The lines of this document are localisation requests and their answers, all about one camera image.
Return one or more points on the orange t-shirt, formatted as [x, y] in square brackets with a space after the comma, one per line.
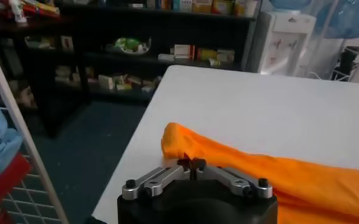
[289, 188]

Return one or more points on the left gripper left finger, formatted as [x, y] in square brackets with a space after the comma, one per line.
[161, 179]

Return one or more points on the black shelving unit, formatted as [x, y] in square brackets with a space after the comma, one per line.
[167, 30]

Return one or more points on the teal white medicine box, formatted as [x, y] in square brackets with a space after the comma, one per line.
[182, 4]

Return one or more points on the white water dispenser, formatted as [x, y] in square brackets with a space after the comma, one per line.
[282, 45]

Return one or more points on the blue water jug with label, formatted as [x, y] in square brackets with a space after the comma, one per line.
[290, 3]

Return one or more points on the white paper cup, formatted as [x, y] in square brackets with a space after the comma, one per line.
[251, 7]

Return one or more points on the flat white medicine box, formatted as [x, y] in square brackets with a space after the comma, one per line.
[166, 57]

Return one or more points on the green yellow medicine box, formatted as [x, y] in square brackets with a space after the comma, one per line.
[206, 54]

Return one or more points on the yellow white medicine box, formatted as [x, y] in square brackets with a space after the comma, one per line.
[202, 5]

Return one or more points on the red white medicine box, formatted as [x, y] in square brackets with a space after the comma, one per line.
[183, 51]

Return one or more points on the yellow snack pack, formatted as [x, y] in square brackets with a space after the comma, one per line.
[45, 8]

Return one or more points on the small green medicine box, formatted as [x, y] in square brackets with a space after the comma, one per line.
[214, 62]

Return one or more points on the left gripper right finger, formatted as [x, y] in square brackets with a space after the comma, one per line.
[228, 180]

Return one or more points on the white plastic bottle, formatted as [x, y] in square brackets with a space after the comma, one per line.
[18, 13]

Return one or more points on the green white plastic bag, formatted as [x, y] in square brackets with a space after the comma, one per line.
[130, 45]

